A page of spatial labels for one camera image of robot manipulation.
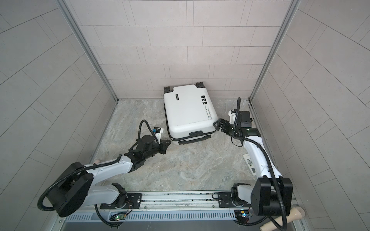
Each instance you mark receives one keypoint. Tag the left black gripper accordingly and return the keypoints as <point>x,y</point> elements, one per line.
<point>163,146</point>

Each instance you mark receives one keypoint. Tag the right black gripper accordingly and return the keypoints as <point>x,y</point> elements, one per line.
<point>221,121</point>

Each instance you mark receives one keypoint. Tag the black white suitcase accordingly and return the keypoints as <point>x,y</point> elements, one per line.
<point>190,114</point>

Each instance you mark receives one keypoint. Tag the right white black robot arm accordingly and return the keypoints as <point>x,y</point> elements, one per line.
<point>272,194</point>

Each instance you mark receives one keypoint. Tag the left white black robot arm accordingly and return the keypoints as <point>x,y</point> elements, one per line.
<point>78,186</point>

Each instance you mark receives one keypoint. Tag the white remote control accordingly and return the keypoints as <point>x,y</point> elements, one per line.
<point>249,163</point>

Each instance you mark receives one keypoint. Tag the left circuit board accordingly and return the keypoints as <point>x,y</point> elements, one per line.
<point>118,217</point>

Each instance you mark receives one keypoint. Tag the circuit board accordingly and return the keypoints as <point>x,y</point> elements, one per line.
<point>242,214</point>
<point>118,217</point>

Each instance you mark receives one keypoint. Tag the right circuit board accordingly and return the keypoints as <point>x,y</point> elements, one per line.
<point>242,214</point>

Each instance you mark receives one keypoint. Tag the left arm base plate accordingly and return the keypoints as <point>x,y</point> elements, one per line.
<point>129,201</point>

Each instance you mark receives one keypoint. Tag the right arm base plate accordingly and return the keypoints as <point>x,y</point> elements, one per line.
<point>225,200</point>

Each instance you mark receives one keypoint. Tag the aluminium mounting rail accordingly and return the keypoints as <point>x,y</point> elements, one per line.
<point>176,199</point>

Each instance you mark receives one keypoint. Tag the beige wooden handle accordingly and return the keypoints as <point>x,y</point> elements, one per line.
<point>296,213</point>

